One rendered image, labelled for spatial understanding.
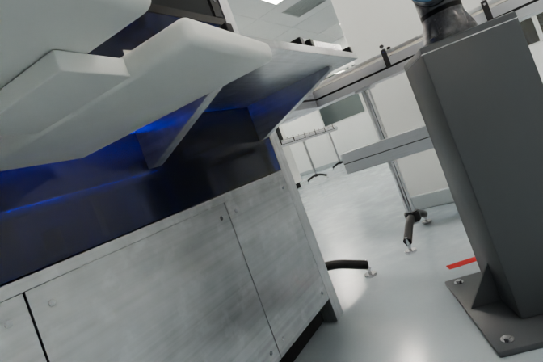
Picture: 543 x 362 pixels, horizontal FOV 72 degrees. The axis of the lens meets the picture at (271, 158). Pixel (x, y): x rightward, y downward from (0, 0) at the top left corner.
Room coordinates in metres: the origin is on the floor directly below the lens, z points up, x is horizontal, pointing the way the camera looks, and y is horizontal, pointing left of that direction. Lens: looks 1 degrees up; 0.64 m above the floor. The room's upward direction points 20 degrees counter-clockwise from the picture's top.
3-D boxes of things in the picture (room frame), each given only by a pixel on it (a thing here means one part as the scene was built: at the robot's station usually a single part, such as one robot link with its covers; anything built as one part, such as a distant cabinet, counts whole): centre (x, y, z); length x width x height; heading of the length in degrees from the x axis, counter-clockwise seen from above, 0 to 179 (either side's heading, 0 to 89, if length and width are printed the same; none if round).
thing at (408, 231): (1.99, -0.60, 0.07); 0.50 x 0.08 x 0.14; 146
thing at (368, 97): (1.99, -0.60, 0.46); 0.09 x 0.09 x 0.77; 56
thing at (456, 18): (1.10, -0.62, 0.84); 0.15 x 0.15 x 0.10
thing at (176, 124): (0.84, 0.15, 0.80); 0.34 x 0.03 x 0.13; 56
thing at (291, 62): (1.05, 0.01, 0.87); 0.70 x 0.48 x 0.02; 146
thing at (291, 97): (1.25, -0.13, 0.80); 0.34 x 0.03 x 0.13; 56
